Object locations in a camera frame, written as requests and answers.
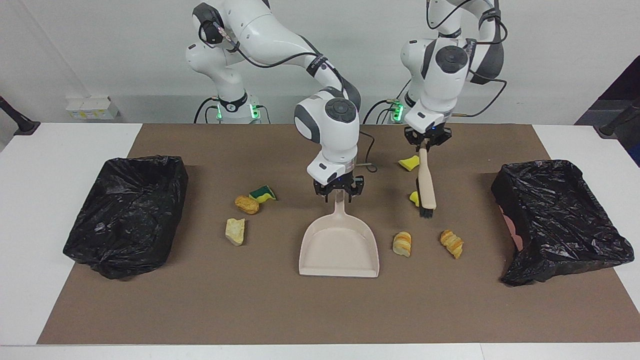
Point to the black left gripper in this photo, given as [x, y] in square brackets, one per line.
[430, 137]

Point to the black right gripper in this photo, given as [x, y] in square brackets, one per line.
[339, 183]

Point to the small yellow sponge wedge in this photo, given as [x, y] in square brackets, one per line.
[410, 163]

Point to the beige hand brush black bristles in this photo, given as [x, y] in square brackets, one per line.
[426, 185]

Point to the beige plastic dustpan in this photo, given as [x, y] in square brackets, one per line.
[340, 250]

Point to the large yellow sponge piece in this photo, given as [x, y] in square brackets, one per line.
[414, 199]

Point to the green and yellow sponge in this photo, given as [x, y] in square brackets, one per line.
[263, 192]

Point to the toy croissant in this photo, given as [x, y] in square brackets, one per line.
[402, 244]
[451, 244]

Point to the brown bread roll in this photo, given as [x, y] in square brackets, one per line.
[246, 205]

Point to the pale bread chunk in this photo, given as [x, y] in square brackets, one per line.
[235, 231]

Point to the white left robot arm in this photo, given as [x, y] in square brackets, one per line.
[445, 75]

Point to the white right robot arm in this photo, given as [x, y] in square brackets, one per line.
[330, 135]

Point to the black bag bin pink inside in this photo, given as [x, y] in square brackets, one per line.
[560, 220]

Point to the black bag lined bin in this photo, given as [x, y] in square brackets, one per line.
[125, 220]

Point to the brown table mat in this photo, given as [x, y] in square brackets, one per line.
[250, 300]

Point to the black stand foot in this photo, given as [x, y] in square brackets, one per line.
[17, 120]
[620, 120]

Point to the white wall socket box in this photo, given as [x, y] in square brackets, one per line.
[92, 107]

